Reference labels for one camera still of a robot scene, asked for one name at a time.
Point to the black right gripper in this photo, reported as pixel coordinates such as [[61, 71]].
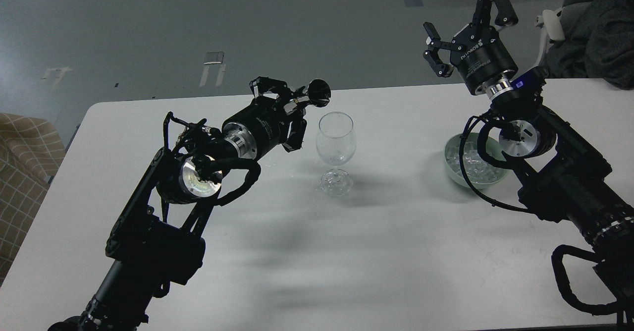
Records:
[[476, 51]]

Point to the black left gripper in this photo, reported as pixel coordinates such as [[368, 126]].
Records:
[[262, 125]]

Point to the steel cocktail jigger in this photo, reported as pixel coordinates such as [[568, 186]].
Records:
[[317, 93]]

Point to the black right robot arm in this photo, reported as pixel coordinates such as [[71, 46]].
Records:
[[561, 173]]

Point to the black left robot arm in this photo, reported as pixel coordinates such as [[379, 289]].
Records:
[[157, 239]]

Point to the clear wine glass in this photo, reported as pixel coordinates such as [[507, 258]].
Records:
[[336, 144]]

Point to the clear ice cubes pile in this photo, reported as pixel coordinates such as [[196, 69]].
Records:
[[478, 171]]

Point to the white office chair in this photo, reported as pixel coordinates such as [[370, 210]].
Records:
[[551, 31]]

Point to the silver floor socket plate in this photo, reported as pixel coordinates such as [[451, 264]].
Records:
[[213, 58]]

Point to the person in grey sweater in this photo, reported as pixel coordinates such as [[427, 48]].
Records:
[[598, 43]]

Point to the green bowl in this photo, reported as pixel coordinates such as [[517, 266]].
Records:
[[456, 140]]

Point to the beige checked cloth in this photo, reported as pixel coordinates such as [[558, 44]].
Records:
[[31, 152]]

